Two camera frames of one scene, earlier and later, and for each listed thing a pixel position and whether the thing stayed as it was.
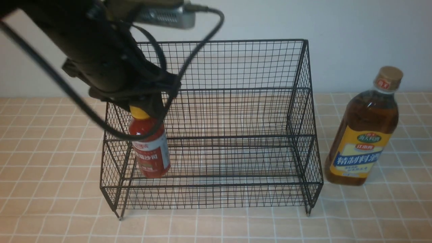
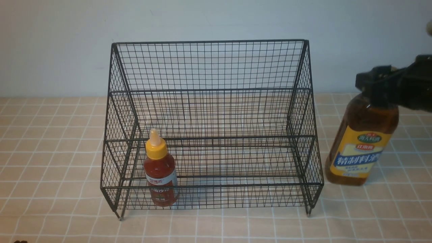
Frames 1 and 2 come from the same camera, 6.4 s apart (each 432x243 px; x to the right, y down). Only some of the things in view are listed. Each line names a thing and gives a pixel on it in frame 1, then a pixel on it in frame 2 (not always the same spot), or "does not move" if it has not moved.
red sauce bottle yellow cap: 153,156 → 159,171
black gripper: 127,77 → 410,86
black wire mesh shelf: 241,128 does not move
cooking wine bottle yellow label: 364,131 does not move
